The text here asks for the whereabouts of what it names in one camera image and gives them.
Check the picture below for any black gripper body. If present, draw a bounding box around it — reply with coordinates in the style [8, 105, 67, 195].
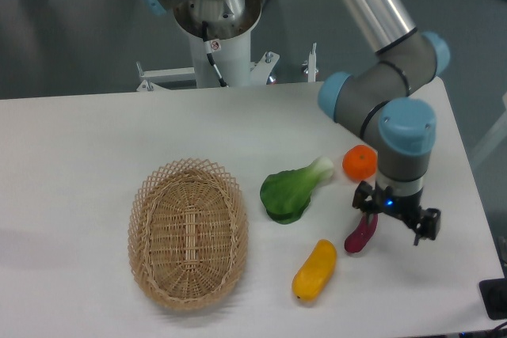
[373, 184, 423, 223]

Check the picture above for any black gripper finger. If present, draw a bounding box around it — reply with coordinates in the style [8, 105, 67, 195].
[353, 180, 380, 231]
[403, 207, 440, 246]

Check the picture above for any purple sweet potato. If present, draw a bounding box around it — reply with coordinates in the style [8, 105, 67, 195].
[344, 214, 378, 254]

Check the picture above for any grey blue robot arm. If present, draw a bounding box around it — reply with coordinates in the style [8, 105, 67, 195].
[144, 0, 450, 240]

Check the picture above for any orange tangerine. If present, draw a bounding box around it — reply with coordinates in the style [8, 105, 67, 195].
[342, 145, 377, 181]

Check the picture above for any green bok choy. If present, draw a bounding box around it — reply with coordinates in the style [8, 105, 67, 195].
[260, 157, 334, 224]

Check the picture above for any black device at edge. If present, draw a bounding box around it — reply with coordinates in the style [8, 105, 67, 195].
[478, 278, 506, 321]

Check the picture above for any yellow mango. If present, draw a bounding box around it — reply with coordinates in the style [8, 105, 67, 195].
[292, 239, 337, 302]

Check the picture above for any woven wicker basket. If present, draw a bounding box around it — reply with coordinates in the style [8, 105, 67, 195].
[128, 158, 248, 311]

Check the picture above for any white frame right edge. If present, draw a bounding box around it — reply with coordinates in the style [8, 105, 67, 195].
[470, 94, 506, 168]

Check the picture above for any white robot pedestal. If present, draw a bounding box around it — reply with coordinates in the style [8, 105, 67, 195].
[135, 0, 319, 92]

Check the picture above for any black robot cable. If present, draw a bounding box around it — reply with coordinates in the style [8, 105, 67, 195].
[201, 21, 228, 88]

